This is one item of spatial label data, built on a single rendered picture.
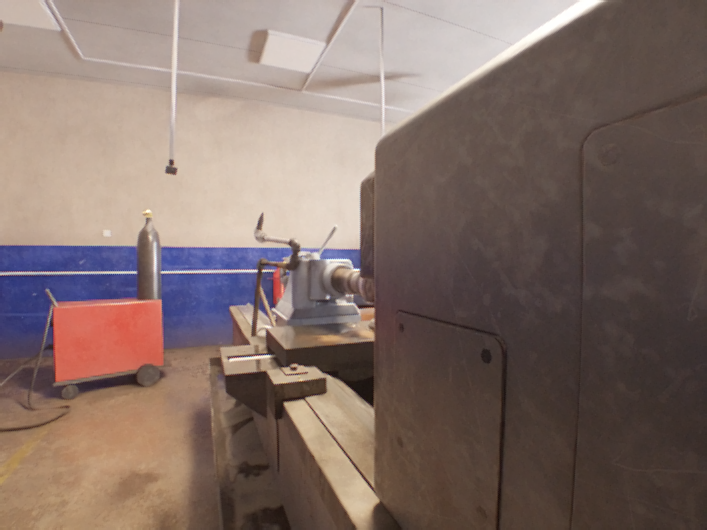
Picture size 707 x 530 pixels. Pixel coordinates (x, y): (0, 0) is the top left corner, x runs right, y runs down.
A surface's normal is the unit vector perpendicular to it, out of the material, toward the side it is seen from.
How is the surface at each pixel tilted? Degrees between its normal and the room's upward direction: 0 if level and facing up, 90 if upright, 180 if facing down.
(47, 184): 90
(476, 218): 90
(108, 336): 90
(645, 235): 90
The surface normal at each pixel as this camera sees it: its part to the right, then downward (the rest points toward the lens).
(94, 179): 0.39, 0.01
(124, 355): 0.68, 0.01
